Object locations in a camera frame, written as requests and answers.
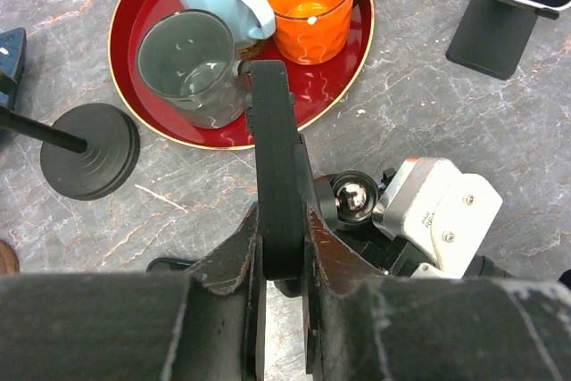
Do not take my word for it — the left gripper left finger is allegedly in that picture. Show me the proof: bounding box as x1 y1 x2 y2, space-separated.
1 206 266 380

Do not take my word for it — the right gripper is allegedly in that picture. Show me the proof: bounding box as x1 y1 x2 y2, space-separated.
361 237 428 277

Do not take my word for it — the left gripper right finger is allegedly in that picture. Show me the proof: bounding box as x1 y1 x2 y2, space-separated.
302 207 570 380

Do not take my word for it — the black phone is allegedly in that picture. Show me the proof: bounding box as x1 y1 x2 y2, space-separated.
250 60 304 280
145 257 197 273

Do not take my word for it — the black round-base phone stand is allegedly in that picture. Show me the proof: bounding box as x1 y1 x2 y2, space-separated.
1 103 140 201

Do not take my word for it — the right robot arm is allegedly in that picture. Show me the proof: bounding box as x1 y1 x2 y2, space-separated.
353 237 513 278

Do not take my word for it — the wooden-base phone stand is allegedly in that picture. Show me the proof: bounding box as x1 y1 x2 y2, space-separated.
0 240 20 275

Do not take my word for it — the black flat phone stand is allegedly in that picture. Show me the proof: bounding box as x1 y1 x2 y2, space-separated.
446 0 560 80

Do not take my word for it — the red round tray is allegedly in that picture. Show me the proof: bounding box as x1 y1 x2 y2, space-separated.
108 0 375 150

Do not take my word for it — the grey mug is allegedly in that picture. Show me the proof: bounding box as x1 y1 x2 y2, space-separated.
137 9 246 129

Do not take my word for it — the blue leaf-shaped dish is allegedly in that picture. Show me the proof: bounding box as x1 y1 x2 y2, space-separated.
1 27 27 112

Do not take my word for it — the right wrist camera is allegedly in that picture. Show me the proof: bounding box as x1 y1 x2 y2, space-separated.
371 157 502 279

